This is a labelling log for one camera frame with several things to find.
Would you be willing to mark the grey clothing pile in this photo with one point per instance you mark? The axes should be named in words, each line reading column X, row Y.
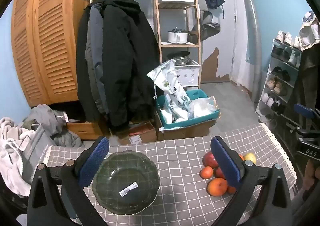
column 50, row 118

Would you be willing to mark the person's right hand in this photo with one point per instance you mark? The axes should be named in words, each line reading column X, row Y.
column 310, row 174

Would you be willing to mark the grey hanging bag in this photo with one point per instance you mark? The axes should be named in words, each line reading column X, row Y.
column 207, row 26

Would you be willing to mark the grey jacket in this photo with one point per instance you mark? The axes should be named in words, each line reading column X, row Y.
column 96, row 41

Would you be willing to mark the large yellow mango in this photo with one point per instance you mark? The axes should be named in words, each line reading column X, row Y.
column 250, row 158

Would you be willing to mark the flat red-printed cardboard box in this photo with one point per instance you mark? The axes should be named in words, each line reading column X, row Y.
column 140, row 134

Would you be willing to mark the black hooded jacket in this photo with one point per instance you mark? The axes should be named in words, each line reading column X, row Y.
column 125, row 66

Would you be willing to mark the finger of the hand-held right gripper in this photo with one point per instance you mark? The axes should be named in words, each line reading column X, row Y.
column 290, row 126
column 303, row 111

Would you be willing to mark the wooden drawer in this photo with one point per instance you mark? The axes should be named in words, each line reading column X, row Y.
column 85, row 128

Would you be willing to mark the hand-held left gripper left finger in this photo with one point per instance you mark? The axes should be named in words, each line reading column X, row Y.
column 96, row 157

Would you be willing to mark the grey metal pipe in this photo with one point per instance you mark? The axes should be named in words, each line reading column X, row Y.
column 251, row 28

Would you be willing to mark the white door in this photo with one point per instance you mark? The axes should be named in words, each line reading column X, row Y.
column 220, row 48

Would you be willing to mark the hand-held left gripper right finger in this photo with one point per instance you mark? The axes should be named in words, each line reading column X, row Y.
column 225, row 163

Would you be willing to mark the clear plastic bag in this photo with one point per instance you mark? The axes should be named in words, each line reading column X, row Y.
column 202, row 107

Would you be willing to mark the white lace cloth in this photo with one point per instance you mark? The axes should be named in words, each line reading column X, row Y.
column 310, row 32

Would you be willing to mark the wooden shelf rack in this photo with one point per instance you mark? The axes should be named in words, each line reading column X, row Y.
column 158, row 28

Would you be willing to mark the dark hanging garment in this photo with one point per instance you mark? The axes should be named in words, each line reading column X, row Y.
column 310, row 78

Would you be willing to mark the shoe rack with shoes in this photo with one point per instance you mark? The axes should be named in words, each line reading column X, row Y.
column 277, row 86

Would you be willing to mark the large orange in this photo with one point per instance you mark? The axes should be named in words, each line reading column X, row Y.
column 217, row 187

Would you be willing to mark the red apple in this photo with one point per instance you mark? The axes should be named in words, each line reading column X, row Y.
column 219, row 172
column 209, row 159

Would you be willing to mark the brown cardboard box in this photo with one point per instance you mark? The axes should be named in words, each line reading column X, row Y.
column 185, row 132

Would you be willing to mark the teal plastic basket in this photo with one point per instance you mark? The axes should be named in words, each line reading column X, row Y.
column 200, row 118

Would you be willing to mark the wooden louvered wardrobe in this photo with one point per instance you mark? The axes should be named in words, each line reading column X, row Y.
column 50, row 41

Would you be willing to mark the small orange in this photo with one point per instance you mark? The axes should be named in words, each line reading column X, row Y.
column 231, row 189
column 206, row 172

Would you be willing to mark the white printed rice bag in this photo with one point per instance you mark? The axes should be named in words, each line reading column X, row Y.
column 170, row 86

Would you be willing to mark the grey laundry bag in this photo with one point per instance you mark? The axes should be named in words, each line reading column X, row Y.
column 35, row 151

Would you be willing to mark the black coat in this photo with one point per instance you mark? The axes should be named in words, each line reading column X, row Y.
column 81, row 66

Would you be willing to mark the glass shoe rack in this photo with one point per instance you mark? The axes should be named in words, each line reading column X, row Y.
column 277, row 83

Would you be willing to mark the grey checked tablecloth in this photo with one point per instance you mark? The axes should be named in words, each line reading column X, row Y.
column 180, row 161

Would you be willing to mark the beige fleece clothing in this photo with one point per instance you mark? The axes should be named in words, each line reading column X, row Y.
column 10, row 161

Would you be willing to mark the dark glass plate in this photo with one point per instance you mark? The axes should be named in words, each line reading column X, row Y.
column 125, row 181

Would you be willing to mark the white perforated crate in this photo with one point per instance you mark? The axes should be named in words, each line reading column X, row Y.
column 188, row 74

